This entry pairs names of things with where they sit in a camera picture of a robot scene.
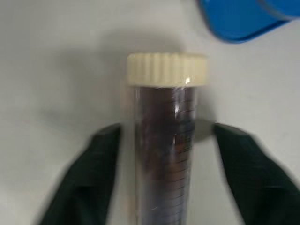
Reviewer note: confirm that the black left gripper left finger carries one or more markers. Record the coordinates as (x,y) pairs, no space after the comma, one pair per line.
(79,182)

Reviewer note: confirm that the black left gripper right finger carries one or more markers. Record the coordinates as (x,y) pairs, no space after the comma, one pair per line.
(255,185)

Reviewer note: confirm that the clear test tube cream cap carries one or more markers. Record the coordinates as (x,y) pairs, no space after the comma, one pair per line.
(164,131)

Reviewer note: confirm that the blue test tube rack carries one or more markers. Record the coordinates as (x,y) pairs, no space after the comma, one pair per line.
(246,18)

